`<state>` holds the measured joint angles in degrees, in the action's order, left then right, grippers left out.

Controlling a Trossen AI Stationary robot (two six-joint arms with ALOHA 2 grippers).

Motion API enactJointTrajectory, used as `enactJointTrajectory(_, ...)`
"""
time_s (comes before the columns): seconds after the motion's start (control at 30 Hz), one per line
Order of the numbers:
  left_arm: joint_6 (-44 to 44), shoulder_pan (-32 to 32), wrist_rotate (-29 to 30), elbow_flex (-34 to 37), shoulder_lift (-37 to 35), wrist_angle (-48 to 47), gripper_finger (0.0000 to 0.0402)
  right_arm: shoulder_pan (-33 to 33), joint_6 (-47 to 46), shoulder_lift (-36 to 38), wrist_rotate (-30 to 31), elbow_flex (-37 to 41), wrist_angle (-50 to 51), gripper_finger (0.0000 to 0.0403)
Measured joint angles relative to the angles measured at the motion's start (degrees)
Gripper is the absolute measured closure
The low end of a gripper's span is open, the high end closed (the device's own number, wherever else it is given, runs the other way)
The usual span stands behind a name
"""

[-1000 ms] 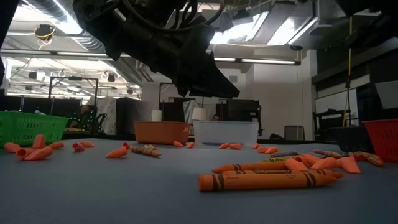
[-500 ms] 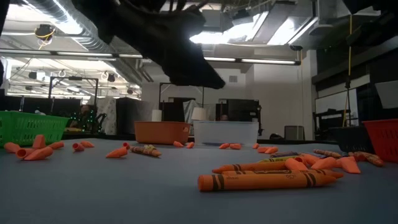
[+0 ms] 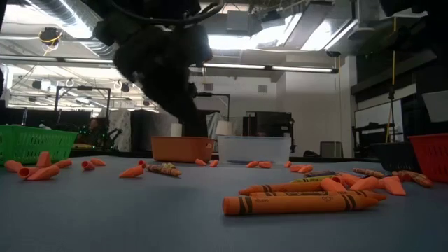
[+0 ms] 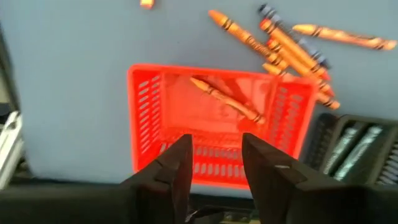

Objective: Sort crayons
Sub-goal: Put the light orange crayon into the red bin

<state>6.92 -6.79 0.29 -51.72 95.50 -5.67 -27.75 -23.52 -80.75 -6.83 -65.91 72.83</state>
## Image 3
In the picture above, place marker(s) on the black gantry frame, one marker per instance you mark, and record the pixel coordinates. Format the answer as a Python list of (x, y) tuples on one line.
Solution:
[(210, 94)]

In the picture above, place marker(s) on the white panel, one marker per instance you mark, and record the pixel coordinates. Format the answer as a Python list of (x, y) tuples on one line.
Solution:
[(435, 105)]

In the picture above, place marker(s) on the grey metal ceiling duct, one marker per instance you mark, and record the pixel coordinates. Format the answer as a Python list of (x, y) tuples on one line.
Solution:
[(315, 28)]

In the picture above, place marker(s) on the black metal table frame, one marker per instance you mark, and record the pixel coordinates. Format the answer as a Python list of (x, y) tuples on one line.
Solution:
[(122, 153)]

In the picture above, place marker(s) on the whiteboard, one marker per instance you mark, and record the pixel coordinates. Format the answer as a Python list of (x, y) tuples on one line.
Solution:
[(378, 113)]

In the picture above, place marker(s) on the black covered cabinet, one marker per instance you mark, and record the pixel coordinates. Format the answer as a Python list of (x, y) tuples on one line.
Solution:
[(150, 129)]

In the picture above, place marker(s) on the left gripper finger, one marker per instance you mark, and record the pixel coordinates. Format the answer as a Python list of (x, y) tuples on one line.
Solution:
[(171, 94), (195, 124)]

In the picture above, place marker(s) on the clear plastic bin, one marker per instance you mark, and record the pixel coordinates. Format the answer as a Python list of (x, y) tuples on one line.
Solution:
[(253, 150)]

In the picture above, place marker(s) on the ribbed ceiling duct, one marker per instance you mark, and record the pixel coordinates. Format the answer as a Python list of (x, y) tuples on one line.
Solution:
[(59, 8)]

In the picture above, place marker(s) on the black equipment cabinet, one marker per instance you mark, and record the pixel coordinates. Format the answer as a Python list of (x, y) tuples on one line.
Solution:
[(267, 124)]

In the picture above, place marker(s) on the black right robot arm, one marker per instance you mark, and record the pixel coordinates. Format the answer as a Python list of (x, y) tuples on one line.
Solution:
[(420, 5)]

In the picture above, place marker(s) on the yellow-orange crayon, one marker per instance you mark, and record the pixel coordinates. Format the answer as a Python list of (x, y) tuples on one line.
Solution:
[(169, 165)]

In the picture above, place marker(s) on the black shelf unit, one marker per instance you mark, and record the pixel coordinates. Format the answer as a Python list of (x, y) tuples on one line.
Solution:
[(372, 140)]

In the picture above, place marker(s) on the green mesh basket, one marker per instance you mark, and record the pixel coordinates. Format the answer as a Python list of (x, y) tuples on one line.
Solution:
[(35, 143)]

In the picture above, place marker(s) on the black security camera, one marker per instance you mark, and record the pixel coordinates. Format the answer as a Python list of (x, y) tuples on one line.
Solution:
[(332, 54)]

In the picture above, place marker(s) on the grey trash can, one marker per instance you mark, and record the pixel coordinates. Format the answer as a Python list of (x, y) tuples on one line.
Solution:
[(331, 149)]

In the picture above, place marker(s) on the black mesh basket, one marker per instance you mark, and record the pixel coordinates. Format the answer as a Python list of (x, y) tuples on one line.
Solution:
[(395, 155)]

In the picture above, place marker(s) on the grey-blue crayon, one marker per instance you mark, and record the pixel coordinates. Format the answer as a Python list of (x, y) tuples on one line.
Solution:
[(320, 173)]

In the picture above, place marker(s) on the white paper roll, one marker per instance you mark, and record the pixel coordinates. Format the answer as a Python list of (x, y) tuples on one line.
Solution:
[(176, 129)]

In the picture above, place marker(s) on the white lampshade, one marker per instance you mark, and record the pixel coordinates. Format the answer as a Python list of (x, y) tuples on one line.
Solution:
[(224, 128)]

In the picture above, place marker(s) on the ceiling light tube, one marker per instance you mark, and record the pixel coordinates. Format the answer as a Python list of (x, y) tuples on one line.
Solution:
[(301, 69), (234, 66), (57, 60)]

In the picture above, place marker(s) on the grey wall vent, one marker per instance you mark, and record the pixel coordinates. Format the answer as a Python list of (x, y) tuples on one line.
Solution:
[(262, 88), (208, 87)]

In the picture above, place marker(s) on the orange plastic bin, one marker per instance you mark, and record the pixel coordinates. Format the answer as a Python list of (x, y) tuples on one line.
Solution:
[(178, 148)]

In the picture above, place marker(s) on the person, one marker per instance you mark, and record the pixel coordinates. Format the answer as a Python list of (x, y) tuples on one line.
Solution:
[(94, 127)]

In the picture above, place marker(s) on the red mesh basket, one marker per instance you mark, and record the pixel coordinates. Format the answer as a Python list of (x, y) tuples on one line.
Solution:
[(432, 157)]

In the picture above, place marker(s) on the black stand frame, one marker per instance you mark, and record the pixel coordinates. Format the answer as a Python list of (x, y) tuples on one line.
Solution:
[(84, 88)]

